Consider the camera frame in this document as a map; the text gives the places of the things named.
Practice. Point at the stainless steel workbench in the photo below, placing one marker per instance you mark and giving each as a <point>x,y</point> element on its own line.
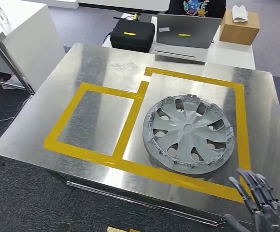
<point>101,67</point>

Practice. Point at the white plastic bag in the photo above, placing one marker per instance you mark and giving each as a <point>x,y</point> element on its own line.
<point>12,85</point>

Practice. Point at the white table with metal legs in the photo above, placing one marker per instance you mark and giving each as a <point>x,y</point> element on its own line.
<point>29,32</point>

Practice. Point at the person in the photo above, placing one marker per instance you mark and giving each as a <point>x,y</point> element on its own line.
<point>195,8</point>

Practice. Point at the white crumpled cloth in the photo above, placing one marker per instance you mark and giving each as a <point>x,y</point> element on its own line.
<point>239,13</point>

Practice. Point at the black bundle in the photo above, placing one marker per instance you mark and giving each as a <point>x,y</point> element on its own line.
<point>1,76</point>

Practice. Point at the black zip case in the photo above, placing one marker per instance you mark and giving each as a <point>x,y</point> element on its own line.
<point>133,40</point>

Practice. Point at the brown cardboard box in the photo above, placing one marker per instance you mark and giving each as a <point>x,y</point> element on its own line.
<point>238,32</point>

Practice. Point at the black stick with green tip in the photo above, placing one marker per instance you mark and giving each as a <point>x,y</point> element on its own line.
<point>127,16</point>

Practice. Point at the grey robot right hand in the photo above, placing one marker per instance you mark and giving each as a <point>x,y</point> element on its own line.
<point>270,214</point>

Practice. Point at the grey plastic wheel hubcap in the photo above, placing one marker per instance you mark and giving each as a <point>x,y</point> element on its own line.
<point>186,128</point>

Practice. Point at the grey laptop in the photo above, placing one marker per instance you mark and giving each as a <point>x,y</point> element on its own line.
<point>190,41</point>

